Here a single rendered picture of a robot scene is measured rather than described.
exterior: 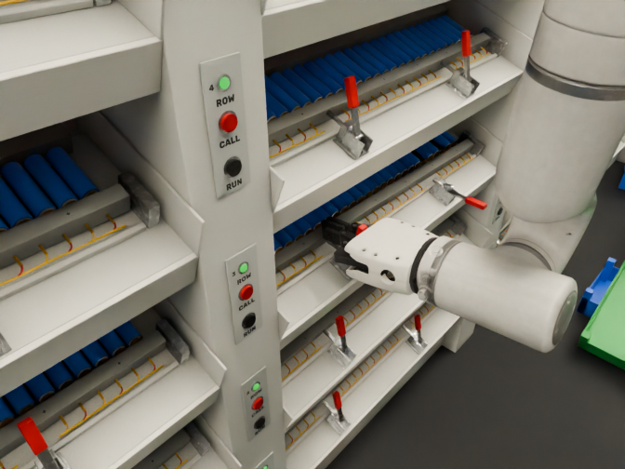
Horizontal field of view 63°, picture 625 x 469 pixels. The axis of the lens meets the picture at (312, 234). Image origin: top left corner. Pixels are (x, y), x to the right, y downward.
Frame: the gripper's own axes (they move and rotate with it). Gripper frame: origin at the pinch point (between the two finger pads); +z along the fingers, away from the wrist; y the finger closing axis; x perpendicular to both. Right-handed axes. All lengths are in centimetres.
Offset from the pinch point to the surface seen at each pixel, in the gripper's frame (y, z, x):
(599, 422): 49, -31, -65
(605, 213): 139, -3, -61
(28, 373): -41.7, -4.6, 9.2
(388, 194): 15.4, 2.0, -1.2
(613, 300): 83, -22, -56
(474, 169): 39.3, -0.9, -5.5
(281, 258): -8.5, 2.6, -1.0
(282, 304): -12.0, -0.4, -5.4
